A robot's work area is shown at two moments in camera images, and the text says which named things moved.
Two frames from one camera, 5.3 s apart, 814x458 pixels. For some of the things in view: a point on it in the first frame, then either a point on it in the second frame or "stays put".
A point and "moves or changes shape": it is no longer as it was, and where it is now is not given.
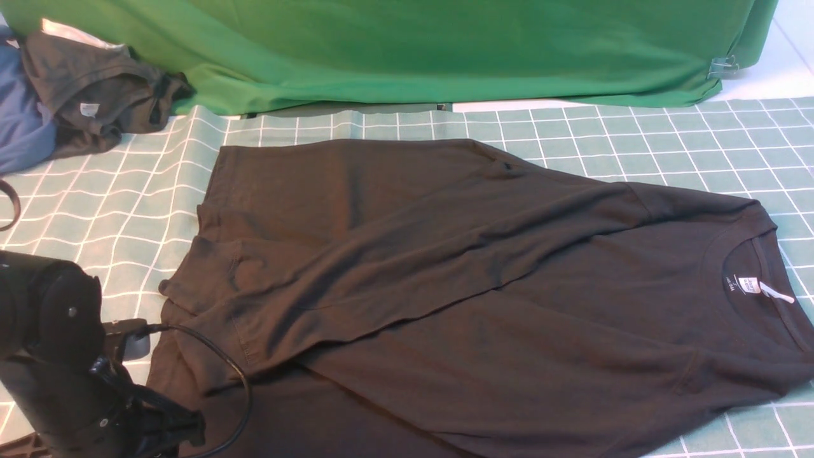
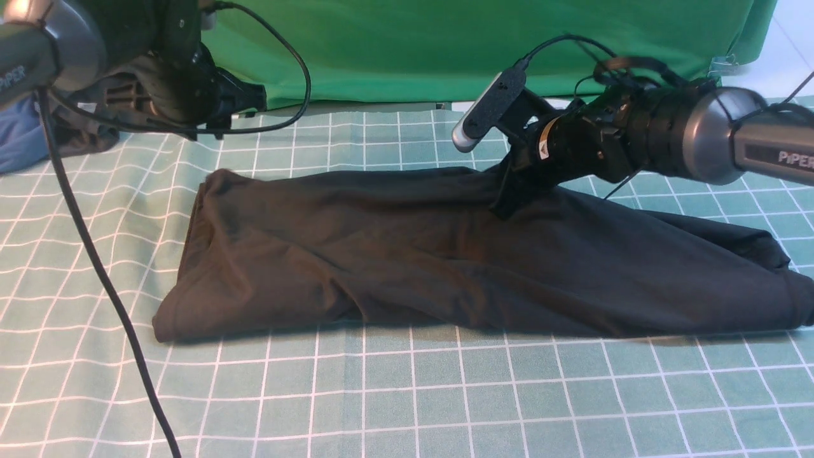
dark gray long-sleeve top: (442, 298) moves or changes shape
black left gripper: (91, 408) to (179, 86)
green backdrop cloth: (245, 55) stays put
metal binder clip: (722, 66) stays put
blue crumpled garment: (27, 139) stays put
